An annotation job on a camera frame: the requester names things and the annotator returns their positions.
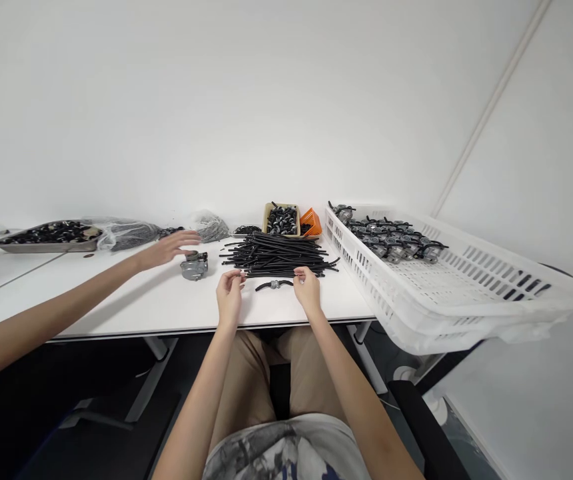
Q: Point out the metal tray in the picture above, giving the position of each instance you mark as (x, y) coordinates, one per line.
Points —
(41, 245)

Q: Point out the pile of black rubber tubes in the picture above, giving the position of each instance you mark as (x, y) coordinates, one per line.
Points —
(276, 252)

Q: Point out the grey metal carburetor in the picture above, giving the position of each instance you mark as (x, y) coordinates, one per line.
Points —
(194, 266)

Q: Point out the small cluster of black parts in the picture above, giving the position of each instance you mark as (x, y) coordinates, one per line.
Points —
(170, 231)

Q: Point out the heap of black fittings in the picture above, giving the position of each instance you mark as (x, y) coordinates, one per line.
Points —
(49, 233)

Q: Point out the black seat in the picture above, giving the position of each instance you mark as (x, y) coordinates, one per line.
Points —
(280, 390)

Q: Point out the person's body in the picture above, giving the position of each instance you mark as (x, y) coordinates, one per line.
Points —
(276, 450)

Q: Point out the clear bag of grey parts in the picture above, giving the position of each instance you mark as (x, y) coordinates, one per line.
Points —
(209, 226)

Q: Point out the person's legs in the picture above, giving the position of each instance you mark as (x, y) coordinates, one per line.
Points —
(311, 370)

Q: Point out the white plastic crate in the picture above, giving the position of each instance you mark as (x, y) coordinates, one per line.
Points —
(441, 335)
(466, 285)

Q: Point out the beige box of clamps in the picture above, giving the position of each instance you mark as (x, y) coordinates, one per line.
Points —
(282, 220)

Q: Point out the small heap of black rings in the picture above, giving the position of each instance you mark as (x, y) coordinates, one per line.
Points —
(246, 230)

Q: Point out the person's right hand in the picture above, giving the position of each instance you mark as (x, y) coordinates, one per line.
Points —
(309, 295)

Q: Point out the orange plastic basket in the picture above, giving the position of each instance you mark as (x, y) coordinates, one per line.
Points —
(311, 222)

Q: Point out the black office chair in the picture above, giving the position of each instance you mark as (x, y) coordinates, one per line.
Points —
(426, 430)

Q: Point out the person's left hand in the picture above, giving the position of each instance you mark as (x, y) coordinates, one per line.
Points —
(228, 300)

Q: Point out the single black rubber tube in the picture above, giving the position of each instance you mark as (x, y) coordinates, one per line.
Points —
(269, 273)

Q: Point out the white table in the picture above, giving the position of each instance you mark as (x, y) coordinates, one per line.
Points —
(156, 305)

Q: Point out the clear bag of dark parts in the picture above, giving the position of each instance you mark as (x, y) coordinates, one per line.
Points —
(126, 232)

